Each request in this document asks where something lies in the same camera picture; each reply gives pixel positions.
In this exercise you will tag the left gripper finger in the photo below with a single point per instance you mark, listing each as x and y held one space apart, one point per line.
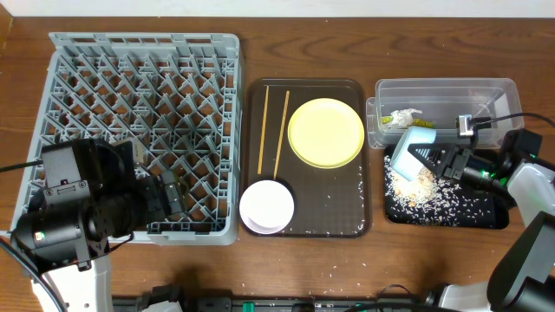
176 198
169 177

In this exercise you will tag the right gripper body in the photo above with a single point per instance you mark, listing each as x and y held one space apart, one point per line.
449 160

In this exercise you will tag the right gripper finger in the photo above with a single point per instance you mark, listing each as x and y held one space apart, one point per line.
427 151
435 166

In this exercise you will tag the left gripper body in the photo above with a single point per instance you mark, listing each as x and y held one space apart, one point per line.
172 198

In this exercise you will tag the white tissue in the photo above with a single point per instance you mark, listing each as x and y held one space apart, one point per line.
403 118

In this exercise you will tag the green snack wrapper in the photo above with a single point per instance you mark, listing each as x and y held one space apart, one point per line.
417 122

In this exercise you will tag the white pink bowl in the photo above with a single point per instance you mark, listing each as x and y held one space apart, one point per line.
266 207

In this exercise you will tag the wooden chopstick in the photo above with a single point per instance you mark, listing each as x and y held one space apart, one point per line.
262 135
281 134

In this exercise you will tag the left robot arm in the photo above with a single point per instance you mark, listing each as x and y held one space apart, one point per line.
91 195

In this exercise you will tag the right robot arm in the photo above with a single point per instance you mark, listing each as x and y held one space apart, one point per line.
523 279

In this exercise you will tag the spilled rice food waste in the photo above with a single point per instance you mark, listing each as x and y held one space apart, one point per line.
429 195

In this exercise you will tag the clear plastic waste bin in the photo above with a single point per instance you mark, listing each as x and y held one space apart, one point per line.
438 102

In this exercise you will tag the grey plastic dishwasher rack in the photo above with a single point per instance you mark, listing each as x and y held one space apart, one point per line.
179 94

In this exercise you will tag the black rectangular tray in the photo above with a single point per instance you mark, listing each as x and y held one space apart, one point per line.
455 208

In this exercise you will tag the dark brown serving tray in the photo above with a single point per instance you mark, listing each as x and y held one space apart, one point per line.
328 202

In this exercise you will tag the yellow round plate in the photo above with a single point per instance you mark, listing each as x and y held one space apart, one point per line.
325 133

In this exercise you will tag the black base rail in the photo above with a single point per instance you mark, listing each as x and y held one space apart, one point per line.
282 304

